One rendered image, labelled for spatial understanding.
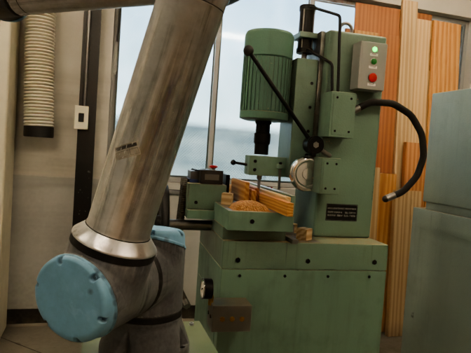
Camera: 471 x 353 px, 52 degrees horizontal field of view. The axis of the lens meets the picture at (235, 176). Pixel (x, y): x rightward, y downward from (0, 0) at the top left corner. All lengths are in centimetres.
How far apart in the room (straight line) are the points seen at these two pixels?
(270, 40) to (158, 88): 97
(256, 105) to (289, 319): 72
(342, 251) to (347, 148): 37
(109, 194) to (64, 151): 212
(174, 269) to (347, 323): 87
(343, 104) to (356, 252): 49
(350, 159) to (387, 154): 161
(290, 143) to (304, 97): 17
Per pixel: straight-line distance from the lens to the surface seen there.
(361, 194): 178
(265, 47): 169
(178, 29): 78
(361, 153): 177
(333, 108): 163
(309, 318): 167
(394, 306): 325
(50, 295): 86
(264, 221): 149
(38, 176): 294
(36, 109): 275
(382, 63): 175
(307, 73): 174
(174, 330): 104
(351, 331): 175
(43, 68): 278
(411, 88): 347
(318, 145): 164
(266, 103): 167
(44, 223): 297
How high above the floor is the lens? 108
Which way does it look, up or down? 3 degrees down
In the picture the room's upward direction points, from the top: 4 degrees clockwise
